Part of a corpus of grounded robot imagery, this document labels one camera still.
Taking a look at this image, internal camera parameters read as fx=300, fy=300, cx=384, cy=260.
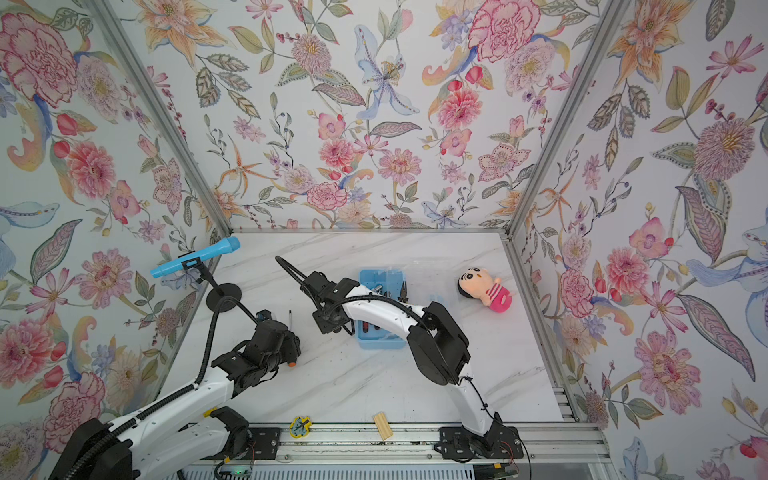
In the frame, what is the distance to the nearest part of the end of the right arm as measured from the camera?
638 millimetres

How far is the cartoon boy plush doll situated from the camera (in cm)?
96

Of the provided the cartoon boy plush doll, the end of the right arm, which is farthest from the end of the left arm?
the cartoon boy plush doll

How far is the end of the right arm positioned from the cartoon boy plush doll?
440 mm
